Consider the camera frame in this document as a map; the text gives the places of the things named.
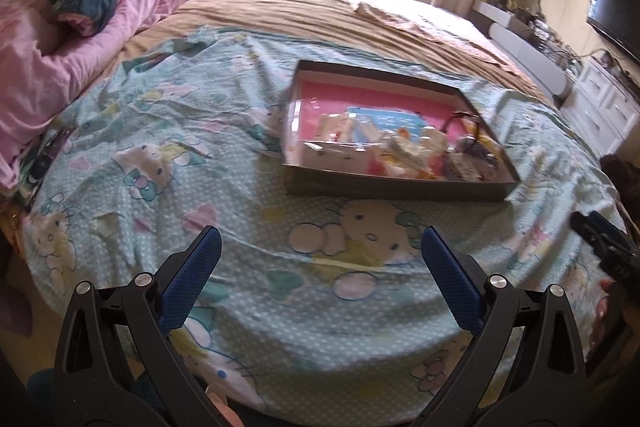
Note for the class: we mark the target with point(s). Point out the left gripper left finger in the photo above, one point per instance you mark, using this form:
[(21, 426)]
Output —
[(115, 365)]

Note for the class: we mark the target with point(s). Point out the white dresser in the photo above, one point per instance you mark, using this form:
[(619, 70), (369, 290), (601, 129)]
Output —
[(604, 113)]

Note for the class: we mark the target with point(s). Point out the brown leather wristwatch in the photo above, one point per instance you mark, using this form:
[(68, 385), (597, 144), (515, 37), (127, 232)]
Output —
[(455, 120)]

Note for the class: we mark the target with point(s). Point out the cream hair claw clip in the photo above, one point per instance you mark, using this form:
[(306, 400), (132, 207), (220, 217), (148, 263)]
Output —
[(335, 128)]

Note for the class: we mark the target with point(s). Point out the clear pearl hair clip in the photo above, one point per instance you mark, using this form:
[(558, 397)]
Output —
[(434, 140)]

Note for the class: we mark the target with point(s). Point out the wall mounted television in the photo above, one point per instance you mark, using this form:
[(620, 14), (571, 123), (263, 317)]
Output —
[(618, 21)]

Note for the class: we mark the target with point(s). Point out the beige earring card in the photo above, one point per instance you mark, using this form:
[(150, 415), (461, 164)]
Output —
[(332, 156)]

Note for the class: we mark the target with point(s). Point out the clear plastic packet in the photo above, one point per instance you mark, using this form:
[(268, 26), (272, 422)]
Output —
[(360, 130)]

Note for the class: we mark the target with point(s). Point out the bag of yellow rings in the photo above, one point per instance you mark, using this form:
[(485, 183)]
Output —
[(475, 128)]

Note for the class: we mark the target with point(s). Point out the shallow cardboard box tray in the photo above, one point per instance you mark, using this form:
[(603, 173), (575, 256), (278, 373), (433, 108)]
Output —
[(398, 104)]

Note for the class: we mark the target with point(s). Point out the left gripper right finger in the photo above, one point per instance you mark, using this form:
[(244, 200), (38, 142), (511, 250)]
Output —
[(547, 378)]

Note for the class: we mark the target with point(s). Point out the pink quilt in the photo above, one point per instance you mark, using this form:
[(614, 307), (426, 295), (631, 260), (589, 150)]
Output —
[(44, 67)]

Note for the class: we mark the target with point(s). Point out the right hand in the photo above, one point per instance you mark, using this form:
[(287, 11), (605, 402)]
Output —
[(602, 311)]

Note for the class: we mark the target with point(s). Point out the pink patterned blanket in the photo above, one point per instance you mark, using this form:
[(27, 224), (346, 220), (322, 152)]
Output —
[(424, 20)]

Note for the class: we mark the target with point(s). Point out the blue box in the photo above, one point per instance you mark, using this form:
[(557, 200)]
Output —
[(456, 167)]

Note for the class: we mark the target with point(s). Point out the bag with silver chain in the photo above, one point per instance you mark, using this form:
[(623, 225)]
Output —
[(408, 152)]

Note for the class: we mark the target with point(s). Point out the Hello Kitty green bedsheet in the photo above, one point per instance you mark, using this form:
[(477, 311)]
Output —
[(321, 310)]

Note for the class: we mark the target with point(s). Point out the tan bed blanket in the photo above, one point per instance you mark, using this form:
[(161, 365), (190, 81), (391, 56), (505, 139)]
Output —
[(332, 21)]

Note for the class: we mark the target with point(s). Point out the bag of dark beads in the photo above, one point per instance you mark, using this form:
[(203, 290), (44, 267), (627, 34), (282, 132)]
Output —
[(477, 150)]

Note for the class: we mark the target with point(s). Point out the grey white vanity desk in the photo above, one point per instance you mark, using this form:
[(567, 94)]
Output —
[(515, 39)]

